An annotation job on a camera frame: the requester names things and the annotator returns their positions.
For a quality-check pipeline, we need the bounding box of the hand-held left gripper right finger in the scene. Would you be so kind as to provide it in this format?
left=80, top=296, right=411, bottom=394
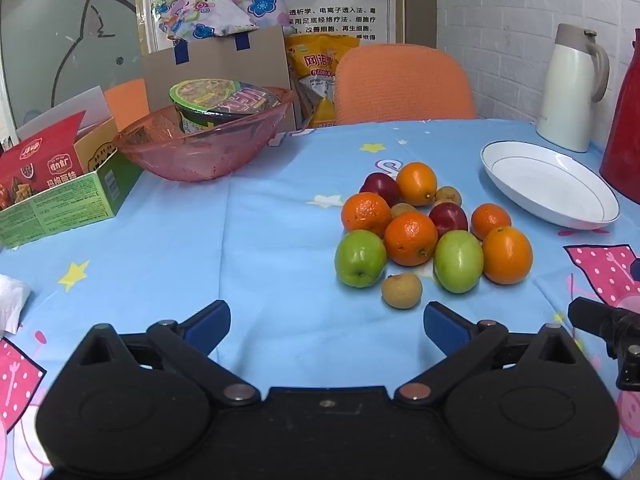
left=394, top=301, right=582, bottom=408

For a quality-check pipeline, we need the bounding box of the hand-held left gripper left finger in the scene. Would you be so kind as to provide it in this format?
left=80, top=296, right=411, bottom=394
left=75, top=300, right=261, bottom=408

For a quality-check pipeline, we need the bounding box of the large brown longan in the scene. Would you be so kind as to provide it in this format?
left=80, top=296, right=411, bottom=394
left=381, top=273, right=424, bottom=310

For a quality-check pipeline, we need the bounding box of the green apple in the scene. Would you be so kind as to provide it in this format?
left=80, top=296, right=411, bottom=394
left=334, top=230, right=388, bottom=288
left=434, top=230, right=485, bottom=294

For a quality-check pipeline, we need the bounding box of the smooth orange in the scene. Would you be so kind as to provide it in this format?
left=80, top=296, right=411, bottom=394
left=481, top=227, right=534, bottom=285
left=396, top=162, right=439, bottom=207

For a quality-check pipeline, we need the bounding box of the red plum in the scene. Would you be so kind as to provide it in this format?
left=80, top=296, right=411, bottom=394
left=429, top=202, right=469, bottom=238

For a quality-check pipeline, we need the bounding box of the small mandarin orange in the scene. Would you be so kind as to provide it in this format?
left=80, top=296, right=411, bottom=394
left=471, top=203, right=512, bottom=241

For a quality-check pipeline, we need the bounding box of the white plate with dark rim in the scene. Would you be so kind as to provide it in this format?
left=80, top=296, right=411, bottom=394
left=480, top=140, right=621, bottom=229

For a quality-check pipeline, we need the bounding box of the red apple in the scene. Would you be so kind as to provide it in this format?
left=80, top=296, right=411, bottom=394
left=359, top=172, right=401, bottom=208

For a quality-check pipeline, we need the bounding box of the blue printed tablecloth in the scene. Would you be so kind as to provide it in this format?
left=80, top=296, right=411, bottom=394
left=0, top=119, right=640, bottom=480

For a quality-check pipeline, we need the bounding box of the red thermos jug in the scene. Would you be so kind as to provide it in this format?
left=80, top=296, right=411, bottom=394
left=599, top=27, right=640, bottom=191

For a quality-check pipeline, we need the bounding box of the pink plastic bowl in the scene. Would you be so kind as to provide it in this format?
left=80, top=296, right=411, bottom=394
left=112, top=86, right=298, bottom=182

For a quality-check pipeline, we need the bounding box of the white thermos jug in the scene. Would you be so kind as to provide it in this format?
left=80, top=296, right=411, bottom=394
left=536, top=23, right=611, bottom=154

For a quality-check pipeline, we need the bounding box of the red and green cracker box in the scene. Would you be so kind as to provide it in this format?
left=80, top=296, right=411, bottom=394
left=0, top=110, right=146, bottom=250

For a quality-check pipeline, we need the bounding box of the white tissue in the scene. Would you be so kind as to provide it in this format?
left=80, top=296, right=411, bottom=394
left=0, top=274, right=32, bottom=335

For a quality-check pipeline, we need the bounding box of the black lid noodle cup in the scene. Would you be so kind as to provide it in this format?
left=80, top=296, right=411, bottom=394
left=207, top=85, right=282, bottom=118

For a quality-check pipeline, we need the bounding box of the green lid noodle cup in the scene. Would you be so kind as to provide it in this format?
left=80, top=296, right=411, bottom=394
left=169, top=79, right=241, bottom=135

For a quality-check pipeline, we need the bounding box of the orange chair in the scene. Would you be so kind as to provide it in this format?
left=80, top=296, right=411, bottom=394
left=103, top=78, right=151, bottom=133
left=334, top=44, right=478, bottom=126

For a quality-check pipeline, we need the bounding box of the white paper sheet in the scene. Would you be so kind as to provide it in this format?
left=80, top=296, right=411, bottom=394
left=16, top=86, right=116, bottom=143

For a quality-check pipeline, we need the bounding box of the brown cardboard box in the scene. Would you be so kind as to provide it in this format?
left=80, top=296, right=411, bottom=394
left=141, top=26, right=301, bottom=131

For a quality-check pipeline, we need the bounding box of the yellow snack bag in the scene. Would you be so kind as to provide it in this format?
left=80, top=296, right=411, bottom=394
left=285, top=34, right=362, bottom=128

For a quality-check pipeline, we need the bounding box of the floral cloth bundle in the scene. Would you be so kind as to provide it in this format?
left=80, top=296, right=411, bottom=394
left=157, top=0, right=296, bottom=43

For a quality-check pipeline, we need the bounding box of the wall poster with text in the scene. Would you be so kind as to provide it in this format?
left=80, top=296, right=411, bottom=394
left=250, top=0, right=406, bottom=46

